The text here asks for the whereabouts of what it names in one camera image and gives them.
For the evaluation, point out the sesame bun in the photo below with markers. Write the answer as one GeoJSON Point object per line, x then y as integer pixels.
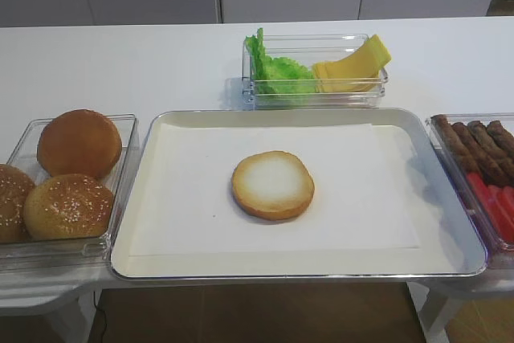
{"type": "Point", "coordinates": [68, 206]}
{"type": "Point", "coordinates": [15, 187]}

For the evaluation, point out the brown meat patty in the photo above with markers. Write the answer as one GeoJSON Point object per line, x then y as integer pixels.
{"type": "Point", "coordinates": [453, 143]}
{"type": "Point", "coordinates": [494, 162]}
{"type": "Point", "coordinates": [502, 137]}
{"type": "Point", "coordinates": [469, 141]}

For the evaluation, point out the clear lettuce cheese container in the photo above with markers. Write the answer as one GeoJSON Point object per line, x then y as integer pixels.
{"type": "Point", "coordinates": [308, 50]}

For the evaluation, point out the sesame bun right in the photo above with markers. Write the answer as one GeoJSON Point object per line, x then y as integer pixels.
{"type": "Point", "coordinates": [68, 206]}

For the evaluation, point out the plain brown bun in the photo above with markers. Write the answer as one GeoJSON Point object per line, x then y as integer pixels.
{"type": "Point", "coordinates": [79, 142]}

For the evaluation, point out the bottom bun half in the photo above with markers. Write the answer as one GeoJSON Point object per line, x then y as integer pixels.
{"type": "Point", "coordinates": [273, 186]}

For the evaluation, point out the white paper sheet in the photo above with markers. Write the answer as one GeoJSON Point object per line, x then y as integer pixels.
{"type": "Point", "coordinates": [187, 206]}

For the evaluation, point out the silver metal tray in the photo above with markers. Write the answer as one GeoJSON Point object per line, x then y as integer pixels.
{"type": "Point", "coordinates": [448, 242]}

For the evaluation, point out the sesame bun left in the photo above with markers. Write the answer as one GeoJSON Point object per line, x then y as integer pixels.
{"type": "Point", "coordinates": [15, 187]}

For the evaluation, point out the clear bun container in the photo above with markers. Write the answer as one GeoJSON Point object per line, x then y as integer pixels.
{"type": "Point", "coordinates": [65, 252]}

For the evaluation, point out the clear meat tomato container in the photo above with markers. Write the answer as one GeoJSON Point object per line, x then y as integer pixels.
{"type": "Point", "coordinates": [500, 253]}

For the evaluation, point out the yellow cheese slice stack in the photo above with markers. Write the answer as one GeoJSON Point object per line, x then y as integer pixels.
{"type": "Point", "coordinates": [357, 72]}

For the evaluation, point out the green lettuce in container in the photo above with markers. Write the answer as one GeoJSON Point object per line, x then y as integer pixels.
{"type": "Point", "coordinates": [277, 75]}

